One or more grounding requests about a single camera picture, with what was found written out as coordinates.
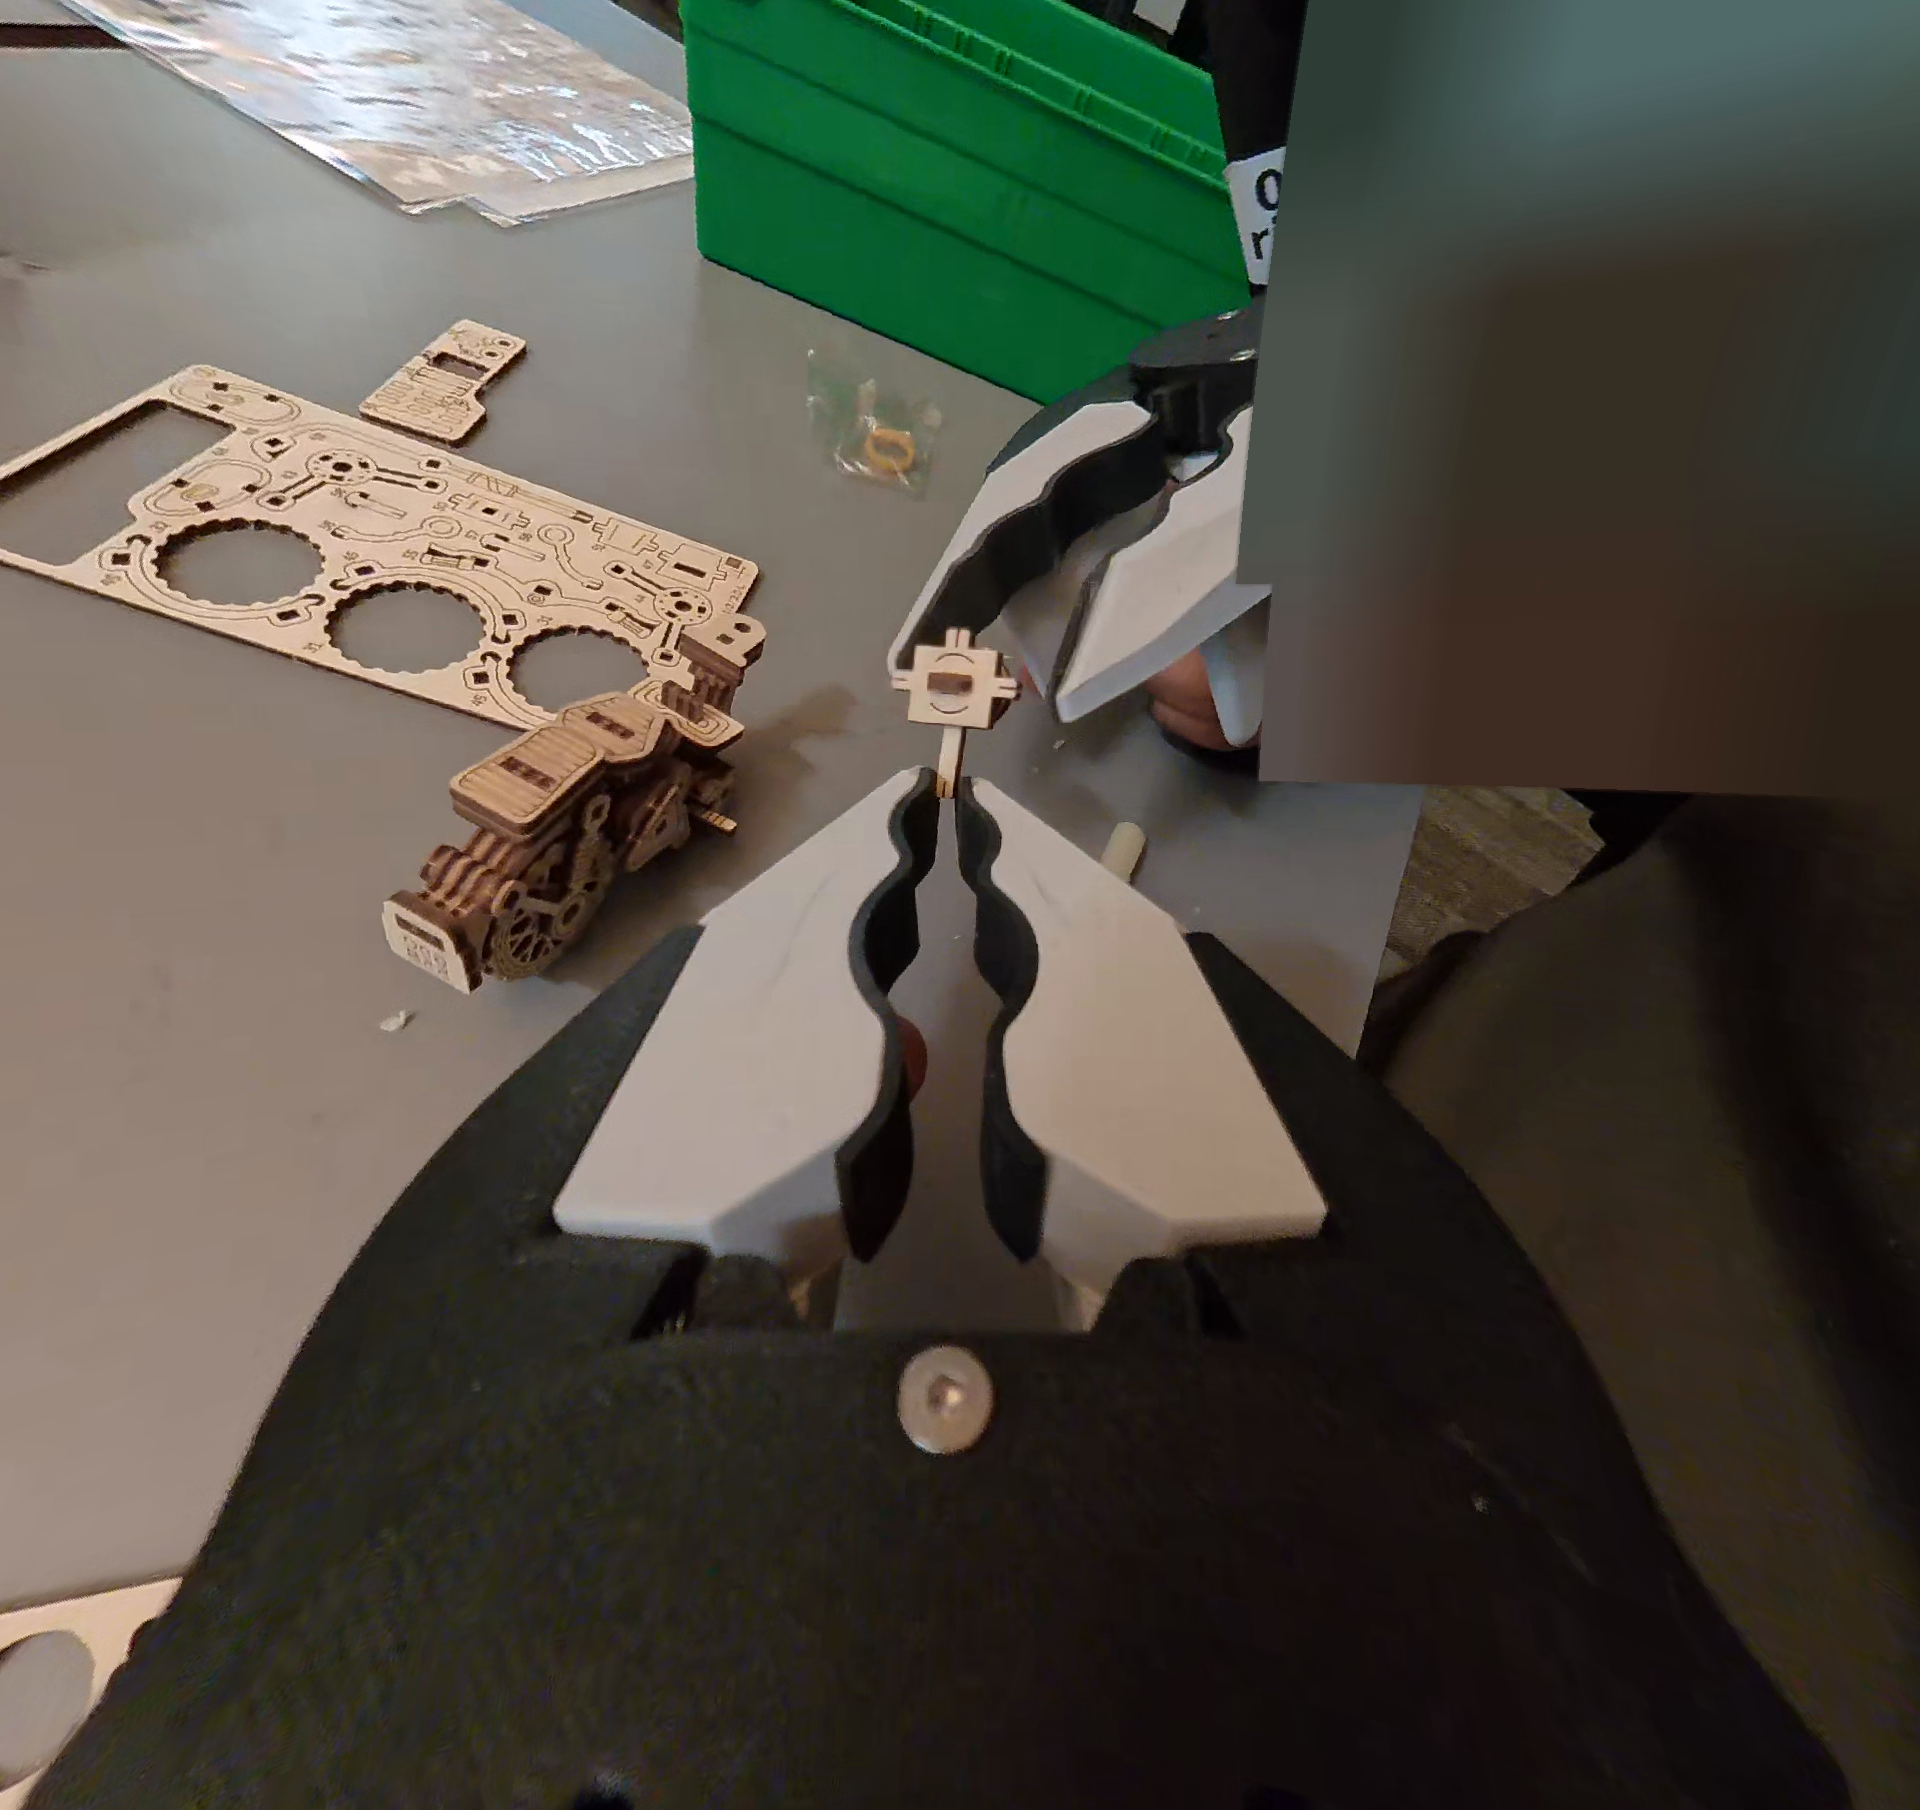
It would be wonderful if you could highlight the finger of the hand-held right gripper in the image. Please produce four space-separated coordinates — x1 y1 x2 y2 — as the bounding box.
886 400 1178 676
1051 407 1271 725

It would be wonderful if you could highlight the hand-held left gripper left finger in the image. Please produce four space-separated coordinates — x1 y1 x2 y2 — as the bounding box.
552 767 945 1332

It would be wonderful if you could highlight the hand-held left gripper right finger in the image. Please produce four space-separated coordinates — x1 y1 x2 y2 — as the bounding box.
956 775 1333 1332

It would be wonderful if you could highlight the small wooden cross piece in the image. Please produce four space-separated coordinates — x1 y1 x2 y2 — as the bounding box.
893 626 1024 802

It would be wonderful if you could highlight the wooden motorcycle model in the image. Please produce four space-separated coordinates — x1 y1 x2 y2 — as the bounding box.
379 609 769 1000

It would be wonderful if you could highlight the person's right hand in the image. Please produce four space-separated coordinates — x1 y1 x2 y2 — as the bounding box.
1149 647 1250 749

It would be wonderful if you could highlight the small clear plastic bag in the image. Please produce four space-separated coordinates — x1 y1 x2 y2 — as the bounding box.
803 349 945 497

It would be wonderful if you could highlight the green plastic bin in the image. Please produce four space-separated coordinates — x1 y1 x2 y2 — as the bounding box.
667 0 1255 405

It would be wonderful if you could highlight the small wooden puzzle sheet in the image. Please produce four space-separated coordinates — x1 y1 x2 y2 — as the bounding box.
362 322 530 449

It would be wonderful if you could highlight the large wooden puzzle sheet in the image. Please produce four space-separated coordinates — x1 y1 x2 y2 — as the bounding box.
0 362 761 732

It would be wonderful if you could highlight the clear plastic sleeve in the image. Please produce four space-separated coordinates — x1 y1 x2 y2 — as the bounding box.
0 0 694 225

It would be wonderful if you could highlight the wooden sheet with round holes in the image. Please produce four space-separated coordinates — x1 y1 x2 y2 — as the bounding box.
0 1577 183 1810

